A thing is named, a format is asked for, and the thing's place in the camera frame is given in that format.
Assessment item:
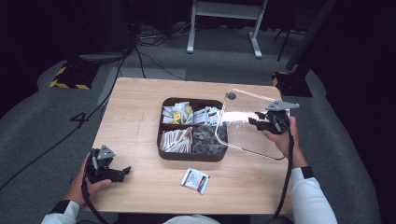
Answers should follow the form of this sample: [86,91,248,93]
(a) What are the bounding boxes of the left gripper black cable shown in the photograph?
[80,172,109,224]

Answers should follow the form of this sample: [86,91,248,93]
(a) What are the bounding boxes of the long black floor cable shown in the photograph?
[0,46,138,191]

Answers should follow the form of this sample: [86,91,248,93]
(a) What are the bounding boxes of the clear plastic lid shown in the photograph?
[214,88,292,161]

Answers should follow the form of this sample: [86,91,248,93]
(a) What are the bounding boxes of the brown divided tray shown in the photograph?
[156,97,229,162]

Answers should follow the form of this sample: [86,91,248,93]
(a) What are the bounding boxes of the pile of brown white sticks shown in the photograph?
[159,126,193,154]

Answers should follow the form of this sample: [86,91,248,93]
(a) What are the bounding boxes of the dark slanted pole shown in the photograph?
[284,0,339,72]

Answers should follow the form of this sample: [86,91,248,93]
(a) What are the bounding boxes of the pile of white yellow packets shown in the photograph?
[162,101,194,125]

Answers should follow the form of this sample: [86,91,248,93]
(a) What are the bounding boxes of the pile of dark packets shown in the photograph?
[191,124,228,155]

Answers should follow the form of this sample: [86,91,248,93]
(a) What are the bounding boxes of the person's left hand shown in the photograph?
[64,152,112,206]

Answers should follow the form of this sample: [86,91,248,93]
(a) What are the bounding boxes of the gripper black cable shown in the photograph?
[80,172,109,224]
[273,118,296,224]

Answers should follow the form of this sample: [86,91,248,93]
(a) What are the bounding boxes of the tangle of floor cables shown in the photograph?
[135,21,195,49]

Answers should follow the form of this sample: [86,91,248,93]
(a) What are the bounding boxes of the black yellow-striped base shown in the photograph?
[272,71,313,98]
[49,63,95,91]

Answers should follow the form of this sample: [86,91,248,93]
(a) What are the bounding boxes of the person's right hand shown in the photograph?
[262,116,308,169]

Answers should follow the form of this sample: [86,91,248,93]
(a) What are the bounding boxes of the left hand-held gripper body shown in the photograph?
[85,145,117,184]

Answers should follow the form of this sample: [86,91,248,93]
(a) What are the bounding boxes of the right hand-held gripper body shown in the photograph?
[262,100,301,135]

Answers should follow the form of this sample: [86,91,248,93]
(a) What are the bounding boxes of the white metal stand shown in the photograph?
[186,0,269,60]

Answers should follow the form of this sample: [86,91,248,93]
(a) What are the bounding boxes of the single white sachet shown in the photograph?
[180,166,211,196]

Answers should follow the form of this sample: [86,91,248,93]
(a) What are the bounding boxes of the person's white clothing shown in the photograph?
[163,214,220,224]

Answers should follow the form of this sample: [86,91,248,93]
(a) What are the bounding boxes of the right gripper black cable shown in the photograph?
[273,118,296,224]

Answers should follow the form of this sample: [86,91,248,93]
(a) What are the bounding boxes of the thin black floor cable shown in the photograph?
[135,46,187,81]

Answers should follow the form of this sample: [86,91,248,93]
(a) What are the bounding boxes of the pile of white red-label packets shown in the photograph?
[192,105,224,127]

